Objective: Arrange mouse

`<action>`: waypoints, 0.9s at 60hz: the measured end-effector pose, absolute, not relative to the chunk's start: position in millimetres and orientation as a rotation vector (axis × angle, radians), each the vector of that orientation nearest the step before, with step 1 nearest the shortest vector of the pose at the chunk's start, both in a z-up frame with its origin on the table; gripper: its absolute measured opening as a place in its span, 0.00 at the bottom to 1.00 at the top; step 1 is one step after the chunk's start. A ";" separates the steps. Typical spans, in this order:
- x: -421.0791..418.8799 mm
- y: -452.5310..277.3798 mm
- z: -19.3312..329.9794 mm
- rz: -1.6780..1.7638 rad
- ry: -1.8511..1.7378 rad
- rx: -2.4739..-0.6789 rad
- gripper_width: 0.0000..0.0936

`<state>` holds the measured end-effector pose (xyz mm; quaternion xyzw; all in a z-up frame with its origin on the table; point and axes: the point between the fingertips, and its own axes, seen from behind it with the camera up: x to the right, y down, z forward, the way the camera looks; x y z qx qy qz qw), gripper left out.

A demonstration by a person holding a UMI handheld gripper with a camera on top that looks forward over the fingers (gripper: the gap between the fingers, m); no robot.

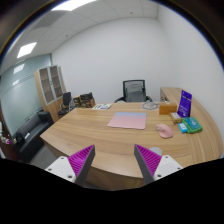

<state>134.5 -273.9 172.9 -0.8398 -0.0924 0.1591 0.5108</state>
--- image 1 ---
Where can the brown wooden tissue box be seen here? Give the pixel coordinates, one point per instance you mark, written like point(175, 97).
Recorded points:
point(165, 108)

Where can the black box on side table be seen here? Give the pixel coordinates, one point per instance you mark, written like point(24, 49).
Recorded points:
point(86, 97)

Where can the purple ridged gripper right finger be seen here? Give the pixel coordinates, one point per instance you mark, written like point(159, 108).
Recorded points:
point(153, 164)

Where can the colourful paper leaflets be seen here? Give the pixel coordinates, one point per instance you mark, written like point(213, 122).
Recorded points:
point(101, 106)

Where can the wooden office desk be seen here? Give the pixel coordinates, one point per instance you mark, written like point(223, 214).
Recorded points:
point(114, 166)

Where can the black mesh office chair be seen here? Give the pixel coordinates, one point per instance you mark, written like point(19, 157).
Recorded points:
point(134, 91)

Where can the small tan box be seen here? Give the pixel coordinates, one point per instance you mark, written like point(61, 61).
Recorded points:
point(175, 118)

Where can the purple standing sign card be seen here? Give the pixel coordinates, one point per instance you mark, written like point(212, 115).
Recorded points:
point(184, 108)

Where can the small black side chair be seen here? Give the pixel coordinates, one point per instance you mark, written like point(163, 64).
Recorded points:
point(67, 104)

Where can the black leather sofa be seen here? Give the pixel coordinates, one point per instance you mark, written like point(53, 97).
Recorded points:
point(27, 140)

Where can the pink computer mouse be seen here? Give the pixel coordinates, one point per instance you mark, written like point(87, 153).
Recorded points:
point(164, 131)

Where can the small blue box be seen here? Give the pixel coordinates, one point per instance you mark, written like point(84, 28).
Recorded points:
point(182, 127)

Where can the green book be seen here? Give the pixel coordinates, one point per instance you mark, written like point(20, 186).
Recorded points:
point(192, 125)

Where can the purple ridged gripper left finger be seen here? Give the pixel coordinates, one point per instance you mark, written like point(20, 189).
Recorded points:
point(74, 168)

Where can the wooden glass-door cabinet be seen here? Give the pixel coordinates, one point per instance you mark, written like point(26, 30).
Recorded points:
point(50, 88)

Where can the pink gradient mouse pad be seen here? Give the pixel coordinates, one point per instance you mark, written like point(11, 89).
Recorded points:
point(129, 120)

